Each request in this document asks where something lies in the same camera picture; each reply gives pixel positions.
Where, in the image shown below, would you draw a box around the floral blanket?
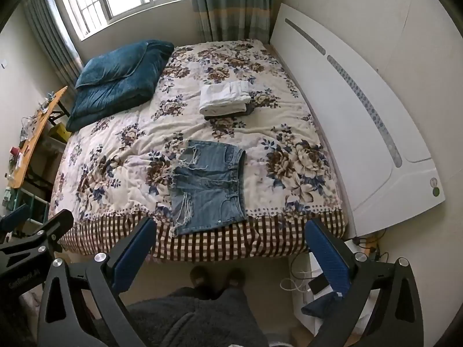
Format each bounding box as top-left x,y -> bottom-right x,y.
49,38 -> 344,225

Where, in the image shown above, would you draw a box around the person's dark fleece clothing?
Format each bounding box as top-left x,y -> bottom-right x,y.
121,285 -> 269,347

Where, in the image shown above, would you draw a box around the person's dark slipper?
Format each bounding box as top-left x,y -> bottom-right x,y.
190,265 -> 213,290
226,268 -> 247,290

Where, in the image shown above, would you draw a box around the brown checked bed sheet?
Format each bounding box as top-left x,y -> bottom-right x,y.
57,208 -> 350,263

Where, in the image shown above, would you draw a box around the wooden desk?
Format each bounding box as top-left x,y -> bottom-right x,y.
6,86 -> 70,189

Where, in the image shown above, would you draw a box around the white nightstand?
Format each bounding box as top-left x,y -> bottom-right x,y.
289,249 -> 350,335

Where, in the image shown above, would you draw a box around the white cable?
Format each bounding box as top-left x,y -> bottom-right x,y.
280,275 -> 312,294

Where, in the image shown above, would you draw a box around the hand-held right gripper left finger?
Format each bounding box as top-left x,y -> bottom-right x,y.
36,217 -> 158,347

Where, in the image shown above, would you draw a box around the dark blue cloth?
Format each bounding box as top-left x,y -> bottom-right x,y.
300,292 -> 343,319

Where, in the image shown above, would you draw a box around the dark blue folded comforter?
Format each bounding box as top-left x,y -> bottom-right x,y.
66,39 -> 175,133

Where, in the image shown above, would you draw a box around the black phone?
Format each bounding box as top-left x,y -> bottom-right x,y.
310,274 -> 329,296

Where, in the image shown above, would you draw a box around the white metal rack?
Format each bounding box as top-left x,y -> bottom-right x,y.
20,187 -> 50,229

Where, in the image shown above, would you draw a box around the yellow box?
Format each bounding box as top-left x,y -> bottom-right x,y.
48,123 -> 70,142

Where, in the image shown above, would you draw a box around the green striped curtain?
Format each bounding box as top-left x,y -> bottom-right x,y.
190,0 -> 273,44
21,0 -> 86,88

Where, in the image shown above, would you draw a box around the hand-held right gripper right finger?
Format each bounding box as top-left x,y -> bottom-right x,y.
305,218 -> 425,347

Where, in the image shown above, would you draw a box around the blue denim shorts pants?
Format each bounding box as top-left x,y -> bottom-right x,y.
169,140 -> 247,238

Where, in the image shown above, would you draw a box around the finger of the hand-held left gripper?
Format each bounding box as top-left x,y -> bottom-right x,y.
0,204 -> 30,232
0,210 -> 75,261

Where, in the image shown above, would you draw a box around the folded dark garment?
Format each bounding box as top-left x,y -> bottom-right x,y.
203,102 -> 256,121

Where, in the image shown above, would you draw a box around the white headboard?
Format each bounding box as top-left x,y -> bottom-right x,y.
269,3 -> 447,238

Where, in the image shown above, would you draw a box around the folded white pants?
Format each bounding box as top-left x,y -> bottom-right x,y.
199,80 -> 252,115

